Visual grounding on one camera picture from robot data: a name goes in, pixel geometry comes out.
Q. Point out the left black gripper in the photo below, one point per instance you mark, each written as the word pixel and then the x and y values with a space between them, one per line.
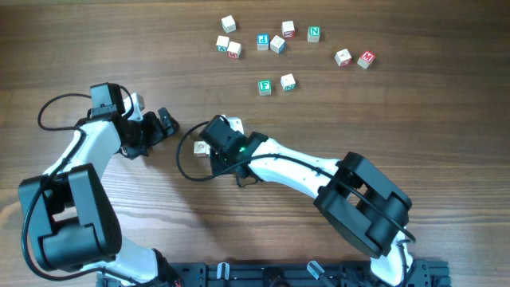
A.
pixel 154 134

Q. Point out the white block teal N side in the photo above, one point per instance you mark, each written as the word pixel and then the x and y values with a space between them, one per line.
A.
pixel 288 82

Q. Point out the white block red M side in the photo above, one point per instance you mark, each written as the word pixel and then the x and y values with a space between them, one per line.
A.
pixel 234 50

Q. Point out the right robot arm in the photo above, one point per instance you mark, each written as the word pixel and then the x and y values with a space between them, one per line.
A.
pixel 365 207

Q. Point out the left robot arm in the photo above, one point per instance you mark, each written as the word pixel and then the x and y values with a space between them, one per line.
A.
pixel 70 228

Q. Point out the white block red side top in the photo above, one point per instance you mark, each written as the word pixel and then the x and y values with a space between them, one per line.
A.
pixel 288 29

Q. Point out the white block blue side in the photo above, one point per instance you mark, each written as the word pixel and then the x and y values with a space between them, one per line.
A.
pixel 277 44

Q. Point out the blue letter P block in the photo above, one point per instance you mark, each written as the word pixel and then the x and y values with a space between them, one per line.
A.
pixel 262 41

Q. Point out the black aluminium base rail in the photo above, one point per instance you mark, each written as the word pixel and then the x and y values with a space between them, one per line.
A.
pixel 422 273

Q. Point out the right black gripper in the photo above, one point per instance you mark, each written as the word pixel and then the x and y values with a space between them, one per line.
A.
pixel 216 167

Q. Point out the white block red side right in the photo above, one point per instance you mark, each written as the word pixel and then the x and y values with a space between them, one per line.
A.
pixel 343 57

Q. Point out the white block red picture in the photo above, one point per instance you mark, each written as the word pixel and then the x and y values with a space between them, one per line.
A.
pixel 201 149

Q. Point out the white block green side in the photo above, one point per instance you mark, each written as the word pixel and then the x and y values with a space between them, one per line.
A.
pixel 222 43

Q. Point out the green letter N block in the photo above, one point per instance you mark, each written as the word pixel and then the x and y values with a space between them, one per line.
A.
pixel 314 33

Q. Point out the red letter M block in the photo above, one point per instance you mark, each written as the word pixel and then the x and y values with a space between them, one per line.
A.
pixel 366 59

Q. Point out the plain white wooden block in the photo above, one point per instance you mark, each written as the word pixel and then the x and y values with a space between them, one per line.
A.
pixel 228 24

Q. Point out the green letter F block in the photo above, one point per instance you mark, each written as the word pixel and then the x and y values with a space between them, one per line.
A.
pixel 264 87

